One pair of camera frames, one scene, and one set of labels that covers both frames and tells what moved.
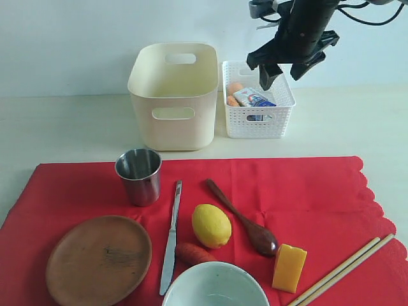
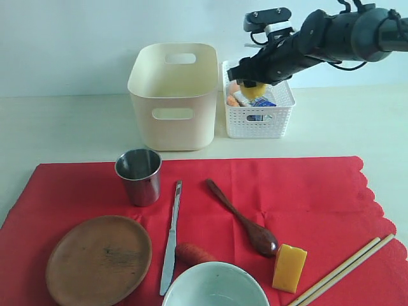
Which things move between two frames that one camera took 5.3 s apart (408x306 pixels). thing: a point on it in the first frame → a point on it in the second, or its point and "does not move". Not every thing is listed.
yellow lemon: [211, 226] → [254, 92]
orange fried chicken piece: [232, 102] does not move
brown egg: [234, 87] does not move
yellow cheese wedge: [289, 268] does not move
